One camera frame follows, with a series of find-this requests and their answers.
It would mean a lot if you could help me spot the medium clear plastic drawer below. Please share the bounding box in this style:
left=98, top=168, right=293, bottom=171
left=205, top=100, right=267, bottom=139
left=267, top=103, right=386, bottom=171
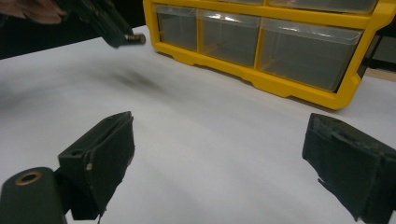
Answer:
left=196, top=8, right=262, bottom=68

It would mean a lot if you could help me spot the wooden board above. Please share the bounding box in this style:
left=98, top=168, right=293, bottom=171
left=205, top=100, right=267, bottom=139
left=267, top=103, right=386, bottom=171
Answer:
left=363, top=68, right=396, bottom=84

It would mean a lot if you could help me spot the yellow plastic drawer cabinet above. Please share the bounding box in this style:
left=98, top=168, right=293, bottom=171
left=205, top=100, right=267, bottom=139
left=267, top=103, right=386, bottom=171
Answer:
left=142, top=0, right=396, bottom=111

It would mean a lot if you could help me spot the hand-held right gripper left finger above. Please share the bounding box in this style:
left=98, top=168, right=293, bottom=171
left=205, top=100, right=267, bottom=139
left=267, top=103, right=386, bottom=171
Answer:
left=54, top=111, right=135, bottom=221

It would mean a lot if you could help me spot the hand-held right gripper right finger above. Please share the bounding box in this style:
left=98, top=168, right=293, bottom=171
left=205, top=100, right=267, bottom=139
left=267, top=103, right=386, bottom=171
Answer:
left=302, top=113, right=396, bottom=224

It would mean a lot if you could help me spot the dark metal stand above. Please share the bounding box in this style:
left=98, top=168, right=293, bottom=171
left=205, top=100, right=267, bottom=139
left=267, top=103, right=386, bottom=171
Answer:
left=358, top=24, right=396, bottom=74

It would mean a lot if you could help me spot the black and copper battery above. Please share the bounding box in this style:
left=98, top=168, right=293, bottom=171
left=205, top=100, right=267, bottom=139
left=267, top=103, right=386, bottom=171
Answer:
left=124, top=33, right=147, bottom=47

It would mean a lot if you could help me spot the wide clear plastic drawer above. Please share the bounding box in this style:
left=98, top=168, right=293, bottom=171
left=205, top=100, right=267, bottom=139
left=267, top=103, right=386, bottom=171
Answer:
left=267, top=0, right=379, bottom=15

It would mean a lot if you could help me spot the small clear plastic drawer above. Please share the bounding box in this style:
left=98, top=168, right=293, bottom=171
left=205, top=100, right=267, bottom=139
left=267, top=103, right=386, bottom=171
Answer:
left=154, top=4, right=198, bottom=52

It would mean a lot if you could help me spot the large clear plastic drawer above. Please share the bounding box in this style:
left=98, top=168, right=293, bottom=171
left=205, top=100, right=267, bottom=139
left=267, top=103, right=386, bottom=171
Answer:
left=257, top=17, right=364, bottom=92

